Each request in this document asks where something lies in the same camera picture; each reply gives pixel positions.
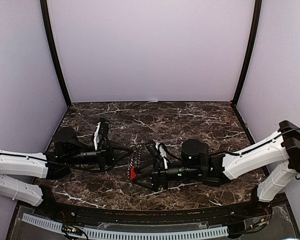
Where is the left black frame post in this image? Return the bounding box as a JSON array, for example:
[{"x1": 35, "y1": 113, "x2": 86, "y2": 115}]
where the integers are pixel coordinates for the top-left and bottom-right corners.
[{"x1": 39, "y1": 0, "x2": 72, "y2": 108}]

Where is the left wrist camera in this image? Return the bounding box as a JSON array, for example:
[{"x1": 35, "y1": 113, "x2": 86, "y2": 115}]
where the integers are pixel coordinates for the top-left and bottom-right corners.
[{"x1": 91, "y1": 118, "x2": 110, "y2": 151}]

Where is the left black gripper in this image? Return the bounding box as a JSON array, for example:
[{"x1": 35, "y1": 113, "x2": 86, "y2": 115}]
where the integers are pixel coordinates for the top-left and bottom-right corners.
[{"x1": 65, "y1": 139, "x2": 134, "y2": 171}]

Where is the right black frame post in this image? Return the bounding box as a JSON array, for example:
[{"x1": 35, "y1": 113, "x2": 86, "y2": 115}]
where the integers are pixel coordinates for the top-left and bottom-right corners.
[{"x1": 231, "y1": 0, "x2": 263, "y2": 109}]

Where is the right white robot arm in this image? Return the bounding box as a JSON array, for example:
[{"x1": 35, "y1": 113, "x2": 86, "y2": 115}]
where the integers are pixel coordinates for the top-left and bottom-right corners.
[{"x1": 130, "y1": 120, "x2": 300, "y2": 217}]

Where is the red key tag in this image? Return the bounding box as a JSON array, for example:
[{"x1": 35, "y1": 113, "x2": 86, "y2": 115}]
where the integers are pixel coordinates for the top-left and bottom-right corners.
[{"x1": 129, "y1": 166, "x2": 137, "y2": 182}]

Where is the black frame post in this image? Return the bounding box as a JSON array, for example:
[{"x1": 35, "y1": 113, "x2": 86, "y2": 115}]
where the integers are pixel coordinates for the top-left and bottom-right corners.
[
  {"x1": 231, "y1": 0, "x2": 263, "y2": 109},
  {"x1": 39, "y1": 0, "x2": 72, "y2": 108}
]

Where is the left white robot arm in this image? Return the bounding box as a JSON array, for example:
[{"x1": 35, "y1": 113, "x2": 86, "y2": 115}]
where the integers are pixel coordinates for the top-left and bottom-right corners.
[{"x1": 0, "y1": 118, "x2": 133, "y2": 218}]

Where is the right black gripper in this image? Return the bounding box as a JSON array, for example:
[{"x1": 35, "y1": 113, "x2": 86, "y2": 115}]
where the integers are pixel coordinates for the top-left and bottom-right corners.
[{"x1": 132, "y1": 157, "x2": 203, "y2": 193}]

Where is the grey crescent key organizer plate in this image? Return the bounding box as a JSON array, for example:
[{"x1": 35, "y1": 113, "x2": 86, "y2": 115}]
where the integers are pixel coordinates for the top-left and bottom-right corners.
[{"x1": 127, "y1": 144, "x2": 143, "y2": 187}]

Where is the grey slotted cable duct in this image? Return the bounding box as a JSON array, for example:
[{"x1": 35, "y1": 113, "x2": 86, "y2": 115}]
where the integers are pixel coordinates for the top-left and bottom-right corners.
[{"x1": 21, "y1": 213, "x2": 229, "y2": 240}]

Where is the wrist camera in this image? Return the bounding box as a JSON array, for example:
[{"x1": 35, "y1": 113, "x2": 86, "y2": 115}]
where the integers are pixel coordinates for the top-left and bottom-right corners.
[
  {"x1": 143, "y1": 139, "x2": 183, "y2": 171},
  {"x1": 91, "y1": 118, "x2": 110, "y2": 151}
]

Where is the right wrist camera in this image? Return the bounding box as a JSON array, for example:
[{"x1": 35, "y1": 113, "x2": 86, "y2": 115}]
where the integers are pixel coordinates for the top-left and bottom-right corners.
[{"x1": 143, "y1": 139, "x2": 183, "y2": 171}]

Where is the black front rail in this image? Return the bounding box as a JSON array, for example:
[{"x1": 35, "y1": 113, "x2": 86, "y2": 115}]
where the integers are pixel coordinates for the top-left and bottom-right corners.
[{"x1": 34, "y1": 201, "x2": 273, "y2": 226}]

